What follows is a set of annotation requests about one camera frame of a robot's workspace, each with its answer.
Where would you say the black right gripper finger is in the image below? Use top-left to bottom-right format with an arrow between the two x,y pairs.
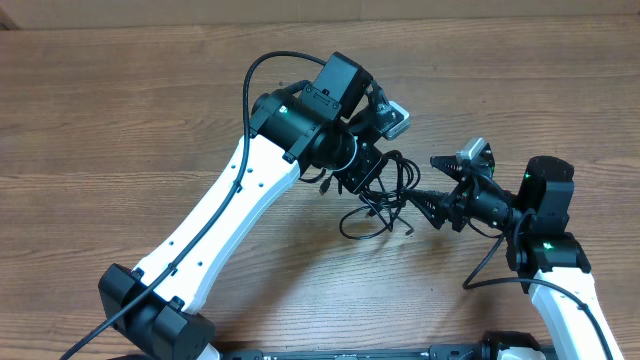
402,189 -> 449,230
430,155 -> 471,183

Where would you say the black cable bundle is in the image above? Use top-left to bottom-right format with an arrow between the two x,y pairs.
318,149 -> 422,241

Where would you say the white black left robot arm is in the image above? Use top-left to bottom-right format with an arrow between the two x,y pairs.
99,53 -> 410,359

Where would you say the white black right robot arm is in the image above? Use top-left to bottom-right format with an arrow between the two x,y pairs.
404,150 -> 623,359

